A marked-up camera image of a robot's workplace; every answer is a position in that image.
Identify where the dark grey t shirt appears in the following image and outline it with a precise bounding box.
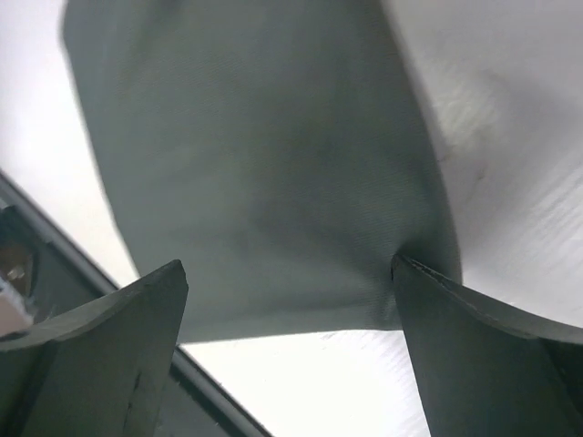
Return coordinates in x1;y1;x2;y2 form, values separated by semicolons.
62;1;461;343

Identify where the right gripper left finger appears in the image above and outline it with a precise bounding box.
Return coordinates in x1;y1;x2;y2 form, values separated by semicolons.
1;260;189;437

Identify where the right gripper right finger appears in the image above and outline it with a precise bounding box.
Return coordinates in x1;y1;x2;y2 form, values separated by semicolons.
392;257;582;436

